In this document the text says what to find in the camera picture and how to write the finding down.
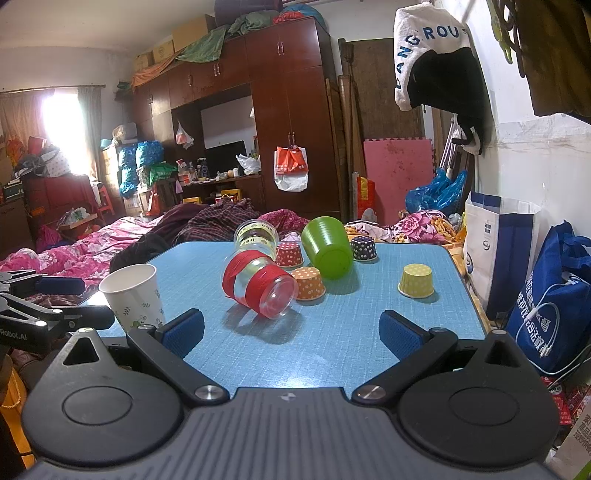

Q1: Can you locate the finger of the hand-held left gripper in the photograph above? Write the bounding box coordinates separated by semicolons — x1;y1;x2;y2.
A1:
0;294;115;332
0;270;87;297

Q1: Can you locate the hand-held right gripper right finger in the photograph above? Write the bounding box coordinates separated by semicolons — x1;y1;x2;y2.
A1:
351;309;533;408

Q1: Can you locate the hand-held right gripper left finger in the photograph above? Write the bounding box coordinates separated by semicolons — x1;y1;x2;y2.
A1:
60;308;230;408

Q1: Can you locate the clear cup with red sleeve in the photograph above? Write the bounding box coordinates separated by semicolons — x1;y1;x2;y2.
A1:
222;251;299;319

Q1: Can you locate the white paper cup frog print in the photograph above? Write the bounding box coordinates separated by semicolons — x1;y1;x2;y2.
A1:
99;263;166;334

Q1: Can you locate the yellow polka dot paper cup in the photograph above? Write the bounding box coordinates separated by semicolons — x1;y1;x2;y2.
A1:
397;263;435;299

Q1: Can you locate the black polka dot paper cup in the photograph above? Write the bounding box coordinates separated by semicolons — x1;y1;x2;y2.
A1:
350;236;378;263

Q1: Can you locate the orange polka dot paper cup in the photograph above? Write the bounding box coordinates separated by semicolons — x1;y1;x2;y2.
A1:
291;266;327;301

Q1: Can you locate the green plastic cup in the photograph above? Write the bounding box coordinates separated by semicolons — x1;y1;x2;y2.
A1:
301;216;354;280

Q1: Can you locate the clear cup with yellow band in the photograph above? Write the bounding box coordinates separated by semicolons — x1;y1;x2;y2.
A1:
233;220;279;260

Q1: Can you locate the red polka dot paper cup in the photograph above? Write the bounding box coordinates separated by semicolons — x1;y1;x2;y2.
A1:
275;241;304;269

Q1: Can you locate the pink floral quilt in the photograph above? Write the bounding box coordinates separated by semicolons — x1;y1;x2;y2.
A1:
0;216;163;289

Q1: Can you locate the yellow bag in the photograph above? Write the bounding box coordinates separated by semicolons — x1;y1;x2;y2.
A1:
0;368;36;468

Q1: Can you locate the black cloth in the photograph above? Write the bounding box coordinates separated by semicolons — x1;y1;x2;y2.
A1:
109;232;172;274

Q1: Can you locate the red armchair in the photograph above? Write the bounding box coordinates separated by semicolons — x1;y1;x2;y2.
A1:
22;174;100;241

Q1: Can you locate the pink plastic stool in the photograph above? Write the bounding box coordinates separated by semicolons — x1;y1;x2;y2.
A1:
96;184;116;216

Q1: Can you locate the yellow floral blanket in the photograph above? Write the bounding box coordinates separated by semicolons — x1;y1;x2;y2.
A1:
345;209;468;278

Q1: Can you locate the dark plaid cloth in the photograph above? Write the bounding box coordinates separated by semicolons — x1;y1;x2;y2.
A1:
172;198;265;243

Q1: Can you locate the white and blue paper bag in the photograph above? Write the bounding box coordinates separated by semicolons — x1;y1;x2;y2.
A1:
464;191;548;320

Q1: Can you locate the red gift bag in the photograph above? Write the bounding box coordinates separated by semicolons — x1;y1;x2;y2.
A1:
356;176;376;222

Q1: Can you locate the blue plastic bag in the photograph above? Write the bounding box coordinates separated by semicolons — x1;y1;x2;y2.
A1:
405;168;470;216

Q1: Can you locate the blue patterned bags stack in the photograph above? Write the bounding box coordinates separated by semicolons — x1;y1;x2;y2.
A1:
117;140;164;199

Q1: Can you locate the pink foam mat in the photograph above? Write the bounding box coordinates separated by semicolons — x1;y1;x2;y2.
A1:
363;137;437;227

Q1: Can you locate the grey curtain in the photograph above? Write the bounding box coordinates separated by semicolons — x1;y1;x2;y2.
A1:
76;85;105;182

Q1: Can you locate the blue tote bag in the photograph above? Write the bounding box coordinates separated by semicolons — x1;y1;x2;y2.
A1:
505;220;591;376

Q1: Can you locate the black television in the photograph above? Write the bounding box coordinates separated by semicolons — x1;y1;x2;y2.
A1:
205;140;248;176

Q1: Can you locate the red box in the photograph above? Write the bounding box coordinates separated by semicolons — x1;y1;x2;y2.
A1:
539;376;591;426

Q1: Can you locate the orange and white plastic bag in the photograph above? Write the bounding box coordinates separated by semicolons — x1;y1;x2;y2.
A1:
274;145;310;192

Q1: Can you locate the pink and white hanging bag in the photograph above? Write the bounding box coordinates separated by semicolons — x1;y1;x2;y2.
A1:
175;120;195;150

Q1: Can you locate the wooden door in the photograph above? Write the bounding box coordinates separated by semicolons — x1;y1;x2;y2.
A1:
338;37;426;223

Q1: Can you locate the white and black hanging jacket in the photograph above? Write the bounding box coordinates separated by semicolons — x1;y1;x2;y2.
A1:
393;2;493;156

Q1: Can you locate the medium cardboard box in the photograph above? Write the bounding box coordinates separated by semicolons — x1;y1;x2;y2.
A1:
152;39;175;66

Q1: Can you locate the dark red wooden wardrobe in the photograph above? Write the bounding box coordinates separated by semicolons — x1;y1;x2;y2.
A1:
132;17;343;223

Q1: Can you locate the green cloth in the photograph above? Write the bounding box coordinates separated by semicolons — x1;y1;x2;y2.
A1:
176;25;228;64

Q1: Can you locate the large cardboard box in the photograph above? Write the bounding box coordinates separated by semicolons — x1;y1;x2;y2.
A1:
172;14;216;52

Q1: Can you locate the green hanger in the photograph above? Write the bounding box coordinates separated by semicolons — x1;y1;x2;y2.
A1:
488;0;514;66

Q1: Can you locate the brown hanging garment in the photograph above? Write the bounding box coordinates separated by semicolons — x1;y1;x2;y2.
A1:
521;0;591;124

